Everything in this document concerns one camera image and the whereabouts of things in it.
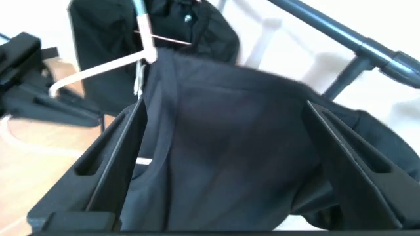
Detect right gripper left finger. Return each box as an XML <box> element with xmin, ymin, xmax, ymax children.
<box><xmin>27</xmin><ymin>97</ymin><xmax>148</xmax><ymax>232</ymax></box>

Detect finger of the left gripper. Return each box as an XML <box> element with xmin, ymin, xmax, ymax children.
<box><xmin>1</xmin><ymin>88</ymin><xmax>102</xmax><ymax>128</ymax></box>

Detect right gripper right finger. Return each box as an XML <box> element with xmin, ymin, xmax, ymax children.
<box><xmin>300</xmin><ymin>100</ymin><xmax>420</xmax><ymax>231</ymax></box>

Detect black shorts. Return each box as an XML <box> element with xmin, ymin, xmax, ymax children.
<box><xmin>67</xmin><ymin>0</ymin><xmax>241</xmax><ymax>116</ymax></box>

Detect black garment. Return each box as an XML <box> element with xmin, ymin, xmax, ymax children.
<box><xmin>119</xmin><ymin>47</ymin><xmax>420</xmax><ymax>232</ymax></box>

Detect black clothes rack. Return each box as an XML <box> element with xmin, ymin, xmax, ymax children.
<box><xmin>98</xmin><ymin>0</ymin><xmax>420</xmax><ymax>132</ymax></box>

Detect beige curtain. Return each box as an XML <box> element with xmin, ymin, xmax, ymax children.
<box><xmin>203</xmin><ymin>0</ymin><xmax>420</xmax><ymax>230</ymax></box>

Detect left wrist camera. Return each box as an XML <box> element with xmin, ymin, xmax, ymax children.
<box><xmin>0</xmin><ymin>32</ymin><xmax>43</xmax><ymax>89</ymax></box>

